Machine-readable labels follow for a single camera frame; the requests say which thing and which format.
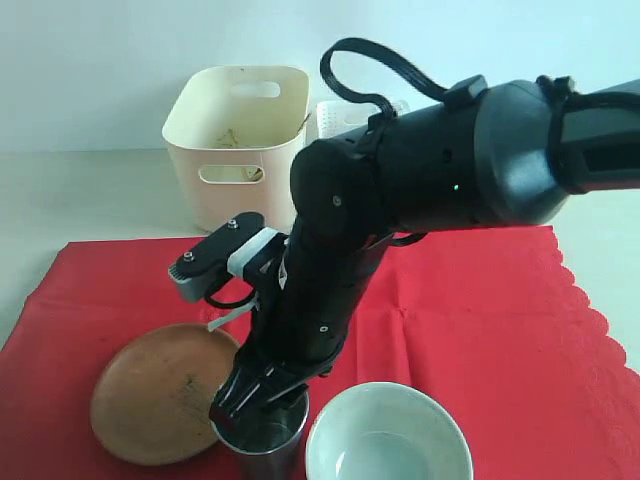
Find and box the stainless steel cup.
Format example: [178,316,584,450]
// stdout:
[210,391,310,480]

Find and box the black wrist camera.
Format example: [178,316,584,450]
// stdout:
[168,212,287,303]

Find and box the cream plastic bin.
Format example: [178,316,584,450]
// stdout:
[162,66,310,231]

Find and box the white perforated plastic basket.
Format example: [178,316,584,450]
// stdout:
[315,100,380,139]

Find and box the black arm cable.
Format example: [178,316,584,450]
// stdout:
[319,37,489,116]

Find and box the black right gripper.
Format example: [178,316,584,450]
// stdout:
[209,221,392,430]

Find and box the brown wooden plate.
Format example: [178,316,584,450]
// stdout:
[90,323,239,466]

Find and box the steel table knife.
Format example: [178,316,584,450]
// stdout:
[296,112,311,136]

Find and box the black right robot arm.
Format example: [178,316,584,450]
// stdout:
[209,77,639,425]

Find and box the pale green ceramic bowl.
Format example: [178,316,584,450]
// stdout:
[305,382,474,479]

